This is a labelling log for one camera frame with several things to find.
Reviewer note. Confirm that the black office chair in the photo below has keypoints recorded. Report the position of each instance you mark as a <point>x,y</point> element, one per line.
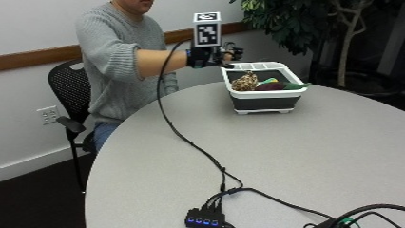
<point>70,91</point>

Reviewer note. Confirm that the white wall outlet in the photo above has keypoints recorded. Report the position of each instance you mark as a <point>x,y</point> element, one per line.
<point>48,114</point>

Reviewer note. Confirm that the white and black tub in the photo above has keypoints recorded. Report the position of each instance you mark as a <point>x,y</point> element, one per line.
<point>265,99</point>

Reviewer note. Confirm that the green potted tree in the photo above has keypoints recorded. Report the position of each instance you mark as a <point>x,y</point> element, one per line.
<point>307,25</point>

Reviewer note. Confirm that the wooden wall rail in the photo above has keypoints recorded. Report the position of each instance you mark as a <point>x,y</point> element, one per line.
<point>62,53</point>

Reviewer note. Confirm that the spotted brown soft toy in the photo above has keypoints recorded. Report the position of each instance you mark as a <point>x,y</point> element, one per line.
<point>245,81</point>

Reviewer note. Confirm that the green and yellow soft toy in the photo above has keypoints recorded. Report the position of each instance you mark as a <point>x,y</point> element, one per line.
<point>269,81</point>

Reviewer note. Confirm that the the person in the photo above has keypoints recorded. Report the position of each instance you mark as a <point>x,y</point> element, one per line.
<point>116,76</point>

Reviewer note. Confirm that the white marker cube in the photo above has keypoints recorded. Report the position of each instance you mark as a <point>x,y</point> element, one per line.
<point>206,30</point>

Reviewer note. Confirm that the black usb hub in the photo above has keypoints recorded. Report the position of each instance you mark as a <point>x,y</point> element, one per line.
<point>205,218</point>

